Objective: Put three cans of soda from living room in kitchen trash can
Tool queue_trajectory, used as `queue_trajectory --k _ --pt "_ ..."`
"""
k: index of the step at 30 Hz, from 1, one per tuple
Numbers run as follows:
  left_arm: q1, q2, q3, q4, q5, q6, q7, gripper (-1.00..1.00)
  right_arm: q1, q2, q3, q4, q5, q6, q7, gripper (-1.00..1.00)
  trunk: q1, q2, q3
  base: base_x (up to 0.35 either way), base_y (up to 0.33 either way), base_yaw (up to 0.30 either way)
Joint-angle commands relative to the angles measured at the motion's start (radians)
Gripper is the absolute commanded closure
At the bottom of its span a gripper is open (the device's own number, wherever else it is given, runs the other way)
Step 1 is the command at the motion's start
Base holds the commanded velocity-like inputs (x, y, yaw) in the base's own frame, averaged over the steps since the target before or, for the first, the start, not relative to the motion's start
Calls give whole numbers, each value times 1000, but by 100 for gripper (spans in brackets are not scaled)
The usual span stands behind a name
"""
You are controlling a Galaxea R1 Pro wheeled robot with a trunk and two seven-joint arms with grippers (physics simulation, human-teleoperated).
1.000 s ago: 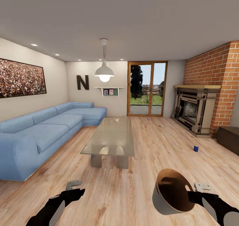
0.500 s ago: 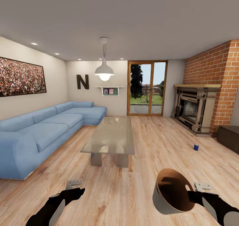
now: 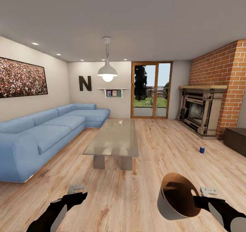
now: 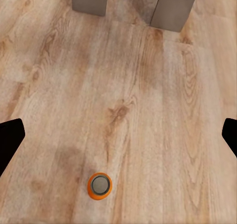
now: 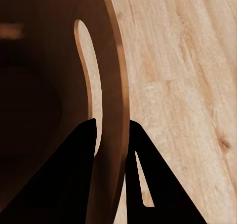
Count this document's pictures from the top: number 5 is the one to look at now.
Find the trash can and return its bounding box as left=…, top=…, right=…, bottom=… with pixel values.
left=0, top=0, right=130, bottom=224

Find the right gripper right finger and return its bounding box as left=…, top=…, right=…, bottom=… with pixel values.
left=125, top=120, right=207, bottom=224

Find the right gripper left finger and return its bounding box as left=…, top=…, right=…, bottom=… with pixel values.
left=0, top=118, right=97, bottom=224

